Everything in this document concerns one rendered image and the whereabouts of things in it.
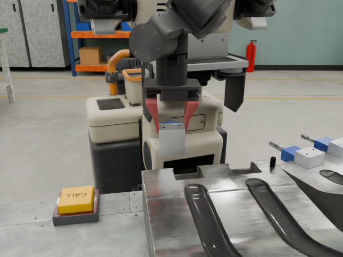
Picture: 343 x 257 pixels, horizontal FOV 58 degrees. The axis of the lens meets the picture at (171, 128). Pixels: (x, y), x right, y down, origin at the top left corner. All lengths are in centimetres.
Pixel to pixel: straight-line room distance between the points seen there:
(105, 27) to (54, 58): 519
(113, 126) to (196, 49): 46
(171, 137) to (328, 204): 31
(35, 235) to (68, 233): 6
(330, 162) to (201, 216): 37
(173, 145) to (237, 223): 20
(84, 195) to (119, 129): 56
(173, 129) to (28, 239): 32
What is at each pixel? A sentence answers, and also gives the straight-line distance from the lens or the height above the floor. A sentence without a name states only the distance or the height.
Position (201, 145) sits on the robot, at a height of 78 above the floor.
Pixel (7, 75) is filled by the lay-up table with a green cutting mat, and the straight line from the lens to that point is 430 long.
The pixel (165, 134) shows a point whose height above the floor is 95.
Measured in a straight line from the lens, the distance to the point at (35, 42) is 606.
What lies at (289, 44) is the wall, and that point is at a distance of 619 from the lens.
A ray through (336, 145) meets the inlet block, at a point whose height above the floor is 88.
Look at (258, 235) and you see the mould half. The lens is 46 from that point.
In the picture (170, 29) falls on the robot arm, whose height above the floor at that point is 114.
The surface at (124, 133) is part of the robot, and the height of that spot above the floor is 73.
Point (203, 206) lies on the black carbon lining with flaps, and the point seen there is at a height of 88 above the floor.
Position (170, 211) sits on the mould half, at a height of 89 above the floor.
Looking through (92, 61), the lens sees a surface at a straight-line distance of 555.
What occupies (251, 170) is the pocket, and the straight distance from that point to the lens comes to 63.
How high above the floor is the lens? 118
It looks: 22 degrees down
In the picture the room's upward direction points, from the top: straight up
